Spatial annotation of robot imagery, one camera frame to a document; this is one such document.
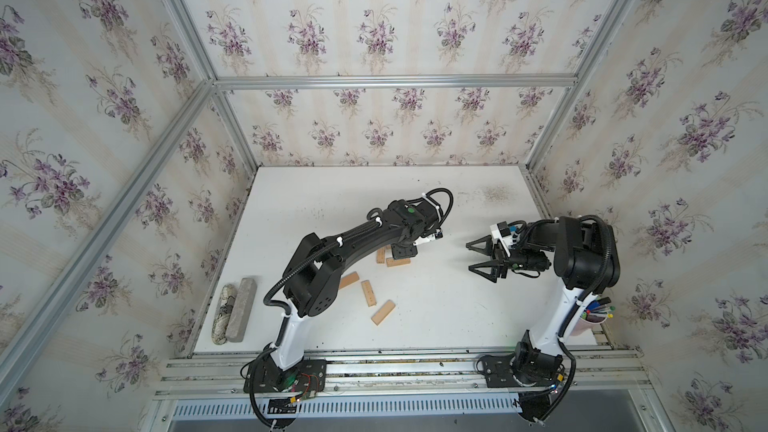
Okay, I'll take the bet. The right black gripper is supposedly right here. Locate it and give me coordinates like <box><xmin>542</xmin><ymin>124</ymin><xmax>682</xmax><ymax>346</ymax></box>
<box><xmin>467</xmin><ymin>236</ymin><xmax>547</xmax><ymax>287</ymax></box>

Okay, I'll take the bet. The wooden block numbered 67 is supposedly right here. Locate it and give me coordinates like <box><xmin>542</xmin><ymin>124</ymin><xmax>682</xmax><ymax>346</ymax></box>
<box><xmin>339</xmin><ymin>272</ymin><xmax>360</xmax><ymax>290</ymax></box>

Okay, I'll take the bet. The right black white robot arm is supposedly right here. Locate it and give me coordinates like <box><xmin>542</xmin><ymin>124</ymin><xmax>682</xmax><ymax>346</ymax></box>
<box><xmin>465</xmin><ymin>214</ymin><xmax>620</xmax><ymax>384</ymax></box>

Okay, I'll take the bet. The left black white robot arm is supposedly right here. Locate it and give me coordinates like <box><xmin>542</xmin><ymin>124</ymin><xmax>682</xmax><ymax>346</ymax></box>
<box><xmin>247</xmin><ymin>187</ymin><xmax>454</xmax><ymax>372</ymax></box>

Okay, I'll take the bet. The wooden block bottom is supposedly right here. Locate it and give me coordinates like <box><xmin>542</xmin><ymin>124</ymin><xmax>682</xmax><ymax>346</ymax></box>
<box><xmin>371</xmin><ymin>300</ymin><xmax>396</xmax><ymax>326</ymax></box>

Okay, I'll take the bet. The pink cup with pens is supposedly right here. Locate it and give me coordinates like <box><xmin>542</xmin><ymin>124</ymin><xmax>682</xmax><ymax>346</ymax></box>
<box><xmin>570</xmin><ymin>297</ymin><xmax>615</xmax><ymax>336</ymax></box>

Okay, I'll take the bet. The patterned rolled cloth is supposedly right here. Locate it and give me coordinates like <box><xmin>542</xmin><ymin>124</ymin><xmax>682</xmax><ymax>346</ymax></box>
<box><xmin>211</xmin><ymin>284</ymin><xmax>237</xmax><ymax>345</ymax></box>

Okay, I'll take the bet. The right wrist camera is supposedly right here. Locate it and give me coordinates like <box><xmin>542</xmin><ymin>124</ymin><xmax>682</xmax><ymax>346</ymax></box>
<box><xmin>490</xmin><ymin>222</ymin><xmax>519</xmax><ymax>248</ymax></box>

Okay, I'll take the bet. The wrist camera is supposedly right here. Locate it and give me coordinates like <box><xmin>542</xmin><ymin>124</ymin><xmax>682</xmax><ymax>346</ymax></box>
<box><xmin>413</xmin><ymin>229</ymin><xmax>443</xmax><ymax>246</ymax></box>
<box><xmin>490</xmin><ymin>222</ymin><xmax>519</xmax><ymax>248</ymax></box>

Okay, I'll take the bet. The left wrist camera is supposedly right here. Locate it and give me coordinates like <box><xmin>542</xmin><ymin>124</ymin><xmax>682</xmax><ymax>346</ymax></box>
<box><xmin>413</xmin><ymin>229</ymin><xmax>443</xmax><ymax>246</ymax></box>

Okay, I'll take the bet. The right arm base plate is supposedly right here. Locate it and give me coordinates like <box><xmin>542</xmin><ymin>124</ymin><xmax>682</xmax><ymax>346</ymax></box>
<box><xmin>475</xmin><ymin>349</ymin><xmax>567</xmax><ymax>425</ymax></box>

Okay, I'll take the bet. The aluminium rail frame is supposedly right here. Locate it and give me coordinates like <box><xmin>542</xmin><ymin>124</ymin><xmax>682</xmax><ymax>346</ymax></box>
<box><xmin>150</xmin><ymin>346</ymin><xmax>652</xmax><ymax>399</ymax></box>

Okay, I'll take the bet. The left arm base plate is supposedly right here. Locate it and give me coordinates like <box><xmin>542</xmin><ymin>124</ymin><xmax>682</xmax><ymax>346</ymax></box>
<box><xmin>240</xmin><ymin>355</ymin><xmax>327</xmax><ymax>419</ymax></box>

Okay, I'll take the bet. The white vented cable duct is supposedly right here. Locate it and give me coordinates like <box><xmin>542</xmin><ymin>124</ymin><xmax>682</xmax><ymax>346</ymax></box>
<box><xmin>172</xmin><ymin>392</ymin><xmax>522</xmax><ymax>421</ymax></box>

